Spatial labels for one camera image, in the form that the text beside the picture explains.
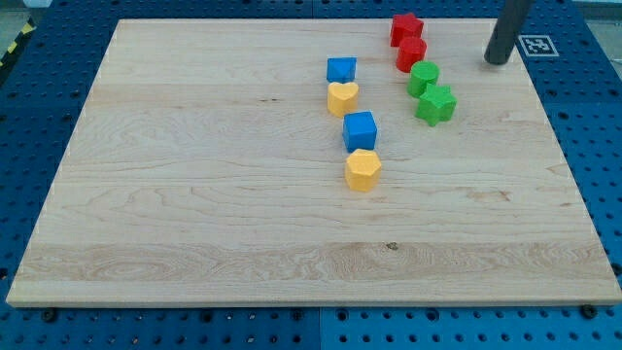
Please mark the yellow hexagon block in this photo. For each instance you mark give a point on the yellow hexagon block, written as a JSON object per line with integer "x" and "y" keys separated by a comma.
{"x": 362, "y": 170}

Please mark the blue cube block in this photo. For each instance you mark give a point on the blue cube block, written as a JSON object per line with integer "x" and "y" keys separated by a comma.
{"x": 359, "y": 131}

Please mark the yellow heart block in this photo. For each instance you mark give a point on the yellow heart block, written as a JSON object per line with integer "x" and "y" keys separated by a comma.
{"x": 342, "y": 98}

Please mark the light wooden board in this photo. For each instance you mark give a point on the light wooden board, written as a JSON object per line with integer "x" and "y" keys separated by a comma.
{"x": 206, "y": 170}

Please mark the blue pyramid-top block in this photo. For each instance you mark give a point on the blue pyramid-top block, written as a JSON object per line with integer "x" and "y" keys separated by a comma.
{"x": 341, "y": 69}

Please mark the green star block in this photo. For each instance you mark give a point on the green star block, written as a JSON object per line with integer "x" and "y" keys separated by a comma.
{"x": 436, "y": 104}

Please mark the green cylinder block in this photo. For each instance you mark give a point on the green cylinder block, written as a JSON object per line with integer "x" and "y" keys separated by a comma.
{"x": 422, "y": 73}

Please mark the red cylinder block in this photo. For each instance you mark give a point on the red cylinder block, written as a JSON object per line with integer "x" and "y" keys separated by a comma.
{"x": 410, "y": 51}

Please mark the red star block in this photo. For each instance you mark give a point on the red star block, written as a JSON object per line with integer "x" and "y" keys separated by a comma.
{"x": 405, "y": 25}

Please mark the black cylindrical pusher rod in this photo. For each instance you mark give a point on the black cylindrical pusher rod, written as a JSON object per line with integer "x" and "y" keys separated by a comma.
{"x": 512, "y": 17}

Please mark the white fiducial marker tag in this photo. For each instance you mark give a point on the white fiducial marker tag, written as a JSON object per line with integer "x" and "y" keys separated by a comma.
{"x": 536, "y": 45}

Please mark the black screw front left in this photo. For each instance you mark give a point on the black screw front left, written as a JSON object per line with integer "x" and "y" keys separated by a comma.
{"x": 49, "y": 315}

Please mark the black screw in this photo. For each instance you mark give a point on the black screw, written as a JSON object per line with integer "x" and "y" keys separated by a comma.
{"x": 49, "y": 315}
{"x": 588, "y": 311}

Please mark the black screw front right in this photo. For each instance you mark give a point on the black screw front right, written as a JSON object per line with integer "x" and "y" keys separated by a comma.
{"x": 588, "y": 311}

